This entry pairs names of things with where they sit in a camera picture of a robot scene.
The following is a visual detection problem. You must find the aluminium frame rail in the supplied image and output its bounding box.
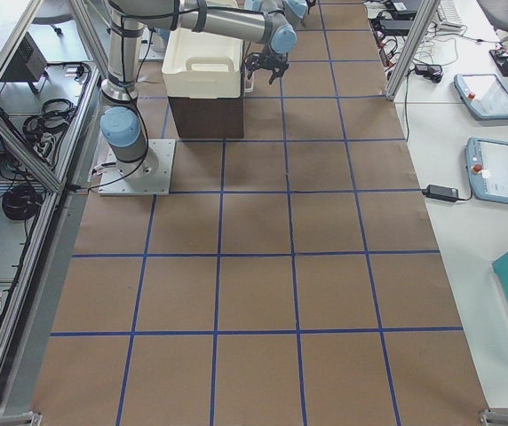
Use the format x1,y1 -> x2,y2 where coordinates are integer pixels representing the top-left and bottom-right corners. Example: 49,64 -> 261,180
0,107 -> 64,193

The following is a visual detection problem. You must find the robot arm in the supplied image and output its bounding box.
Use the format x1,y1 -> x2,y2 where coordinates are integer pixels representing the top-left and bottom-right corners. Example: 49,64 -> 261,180
99,1 -> 307,183
130,1 -> 308,54

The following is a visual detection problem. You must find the grey electronics box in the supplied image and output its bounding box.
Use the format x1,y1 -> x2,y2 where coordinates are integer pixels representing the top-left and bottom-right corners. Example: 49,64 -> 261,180
0,32 -> 48,94

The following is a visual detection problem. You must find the dark brown wooden cabinet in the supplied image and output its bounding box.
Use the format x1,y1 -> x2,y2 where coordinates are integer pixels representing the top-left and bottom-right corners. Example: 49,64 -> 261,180
168,97 -> 244,139

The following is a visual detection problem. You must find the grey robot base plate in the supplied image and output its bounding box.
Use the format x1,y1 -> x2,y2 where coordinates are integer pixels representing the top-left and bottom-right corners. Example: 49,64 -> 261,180
96,138 -> 176,196

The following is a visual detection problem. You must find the aluminium frame post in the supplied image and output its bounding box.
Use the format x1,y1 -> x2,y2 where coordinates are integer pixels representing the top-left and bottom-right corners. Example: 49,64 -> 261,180
385,0 -> 440,101

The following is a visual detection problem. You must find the lower blue teach pendant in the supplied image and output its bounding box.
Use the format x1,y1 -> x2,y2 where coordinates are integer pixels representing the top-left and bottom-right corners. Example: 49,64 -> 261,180
464,138 -> 508,204

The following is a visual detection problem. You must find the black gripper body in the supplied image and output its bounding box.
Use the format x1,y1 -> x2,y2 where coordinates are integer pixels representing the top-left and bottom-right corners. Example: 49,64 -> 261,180
250,51 -> 289,74

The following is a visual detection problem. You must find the white plastic tray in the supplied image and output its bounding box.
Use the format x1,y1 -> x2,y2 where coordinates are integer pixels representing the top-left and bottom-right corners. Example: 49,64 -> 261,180
162,28 -> 242,99

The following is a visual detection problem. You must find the black coiled cable bundle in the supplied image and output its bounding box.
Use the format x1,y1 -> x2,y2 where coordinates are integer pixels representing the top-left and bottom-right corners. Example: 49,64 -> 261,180
1,184 -> 42,223

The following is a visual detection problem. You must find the blue teach pendant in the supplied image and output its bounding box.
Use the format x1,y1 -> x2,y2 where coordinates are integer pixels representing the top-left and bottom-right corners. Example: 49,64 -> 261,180
453,74 -> 508,121
464,138 -> 508,204

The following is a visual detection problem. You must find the upper blue teach pendant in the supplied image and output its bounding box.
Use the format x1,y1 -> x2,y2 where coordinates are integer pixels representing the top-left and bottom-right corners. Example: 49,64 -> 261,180
453,74 -> 508,121

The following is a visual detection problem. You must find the black power adapter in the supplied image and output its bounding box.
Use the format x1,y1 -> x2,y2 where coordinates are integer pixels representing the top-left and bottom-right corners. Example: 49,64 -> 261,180
422,185 -> 459,202

